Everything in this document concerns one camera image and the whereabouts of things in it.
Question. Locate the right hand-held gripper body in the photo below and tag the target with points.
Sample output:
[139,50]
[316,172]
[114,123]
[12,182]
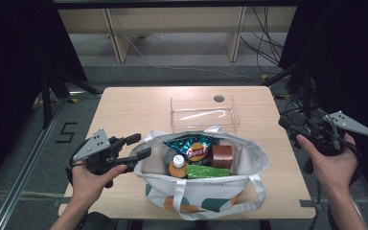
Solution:
[348,123]

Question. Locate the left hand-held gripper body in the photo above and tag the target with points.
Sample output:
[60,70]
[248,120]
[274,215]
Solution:
[92,145]

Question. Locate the orange drink bottle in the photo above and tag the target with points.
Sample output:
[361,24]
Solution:
[178,166]

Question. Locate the blue chip bag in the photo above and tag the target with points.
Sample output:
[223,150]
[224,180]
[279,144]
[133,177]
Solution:
[193,148]

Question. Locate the green snack packet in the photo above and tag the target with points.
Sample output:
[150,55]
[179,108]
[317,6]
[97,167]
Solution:
[207,172]

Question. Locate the brown cookie box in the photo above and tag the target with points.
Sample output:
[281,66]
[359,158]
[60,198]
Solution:
[222,156]

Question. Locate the white tote bag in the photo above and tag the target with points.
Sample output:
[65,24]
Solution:
[204,193]

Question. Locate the clear plastic bin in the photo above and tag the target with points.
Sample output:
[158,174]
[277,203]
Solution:
[204,119]

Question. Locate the person's left hand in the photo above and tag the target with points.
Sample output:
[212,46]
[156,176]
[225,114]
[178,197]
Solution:
[86,187]

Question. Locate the person's right hand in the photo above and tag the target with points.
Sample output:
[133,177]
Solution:
[335,171]

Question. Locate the black metal stand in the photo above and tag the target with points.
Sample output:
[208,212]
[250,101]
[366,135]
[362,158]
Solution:
[306,96]
[46,102]

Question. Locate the round grey table grommet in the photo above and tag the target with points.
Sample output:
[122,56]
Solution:
[219,98]

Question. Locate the black curtain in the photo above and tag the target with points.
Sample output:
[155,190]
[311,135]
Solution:
[12,64]
[348,48]

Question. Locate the light wooden desk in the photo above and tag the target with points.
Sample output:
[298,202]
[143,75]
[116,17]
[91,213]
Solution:
[172,19]

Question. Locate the aluminium floor rail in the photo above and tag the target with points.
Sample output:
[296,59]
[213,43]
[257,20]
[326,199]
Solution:
[22,179]

